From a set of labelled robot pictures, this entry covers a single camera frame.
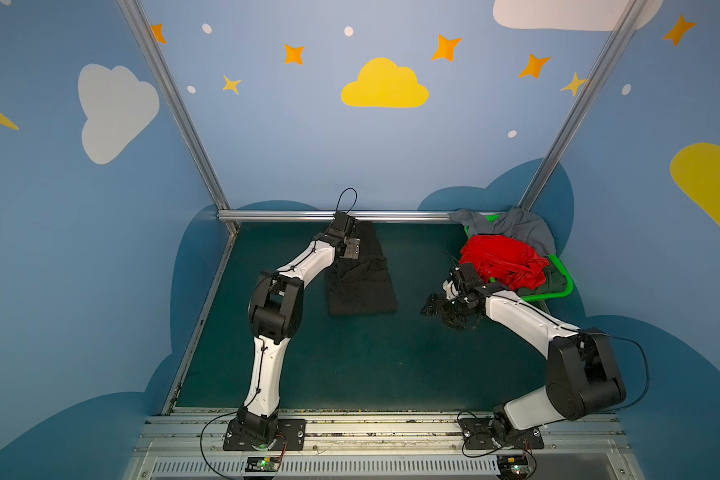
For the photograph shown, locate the dark green t shirt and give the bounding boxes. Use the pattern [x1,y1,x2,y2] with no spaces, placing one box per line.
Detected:
[516,264,568,297]

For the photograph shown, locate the grey t shirt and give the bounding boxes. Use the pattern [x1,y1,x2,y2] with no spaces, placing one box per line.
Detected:
[448,207,557,257]

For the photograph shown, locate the table rail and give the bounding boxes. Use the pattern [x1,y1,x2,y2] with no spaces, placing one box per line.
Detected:
[536,300,551,315]
[155,221,237,416]

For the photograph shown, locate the black t shirt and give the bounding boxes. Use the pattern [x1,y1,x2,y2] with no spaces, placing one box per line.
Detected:
[326,222,398,317]

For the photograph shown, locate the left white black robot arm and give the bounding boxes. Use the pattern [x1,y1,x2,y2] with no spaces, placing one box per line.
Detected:
[230,232,360,448]

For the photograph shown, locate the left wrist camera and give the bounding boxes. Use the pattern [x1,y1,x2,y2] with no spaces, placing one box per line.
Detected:
[326,211,357,239]

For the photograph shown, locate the left aluminium frame post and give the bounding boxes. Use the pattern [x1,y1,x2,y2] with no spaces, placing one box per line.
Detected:
[117,0,229,210]

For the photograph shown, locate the right aluminium frame post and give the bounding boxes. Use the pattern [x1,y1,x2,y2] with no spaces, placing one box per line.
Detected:
[517,0,648,210]

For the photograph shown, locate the aluminium frame post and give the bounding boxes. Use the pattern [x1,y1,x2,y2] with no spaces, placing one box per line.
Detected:
[117,0,229,210]
[517,0,648,210]

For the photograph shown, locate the controller board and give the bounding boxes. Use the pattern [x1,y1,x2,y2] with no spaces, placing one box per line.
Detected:
[497,456,533,480]
[245,457,281,474]

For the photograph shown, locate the left side table rail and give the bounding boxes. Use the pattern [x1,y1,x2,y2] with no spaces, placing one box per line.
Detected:
[155,221,237,416]

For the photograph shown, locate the red t shirt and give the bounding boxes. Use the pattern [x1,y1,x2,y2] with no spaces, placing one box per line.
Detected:
[459,235,549,290]

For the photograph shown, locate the right controller board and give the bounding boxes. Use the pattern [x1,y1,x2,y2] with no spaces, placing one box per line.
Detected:
[497,456,533,480]

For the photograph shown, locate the back aluminium frame rail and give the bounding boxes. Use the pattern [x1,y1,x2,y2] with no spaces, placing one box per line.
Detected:
[217,210,452,224]

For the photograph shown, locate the left controller board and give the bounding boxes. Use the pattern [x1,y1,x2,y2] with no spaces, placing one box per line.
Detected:
[245,457,281,474]

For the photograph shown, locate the front aluminium rail bed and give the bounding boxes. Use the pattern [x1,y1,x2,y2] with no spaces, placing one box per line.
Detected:
[124,409,645,479]

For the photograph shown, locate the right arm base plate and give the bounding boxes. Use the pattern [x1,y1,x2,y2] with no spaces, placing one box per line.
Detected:
[457,416,544,451]

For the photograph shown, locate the right side table rail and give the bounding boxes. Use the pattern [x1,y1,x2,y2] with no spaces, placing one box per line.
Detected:
[536,300,551,315]

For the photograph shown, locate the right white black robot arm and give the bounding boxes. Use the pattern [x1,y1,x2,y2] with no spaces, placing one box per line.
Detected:
[421,263,627,436]

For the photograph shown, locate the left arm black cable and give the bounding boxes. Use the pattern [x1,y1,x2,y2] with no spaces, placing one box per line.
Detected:
[199,187,360,480]

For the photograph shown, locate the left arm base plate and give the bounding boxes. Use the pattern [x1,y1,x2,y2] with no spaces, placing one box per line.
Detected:
[222,419,307,451]

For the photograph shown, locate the green plastic basket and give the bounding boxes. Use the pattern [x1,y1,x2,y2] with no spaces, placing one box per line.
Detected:
[449,208,574,301]

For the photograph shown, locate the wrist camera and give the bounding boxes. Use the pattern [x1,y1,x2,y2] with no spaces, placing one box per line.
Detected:
[442,280,459,301]
[326,211,357,239]

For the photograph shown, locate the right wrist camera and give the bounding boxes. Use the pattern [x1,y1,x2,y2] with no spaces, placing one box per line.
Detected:
[442,280,459,301]

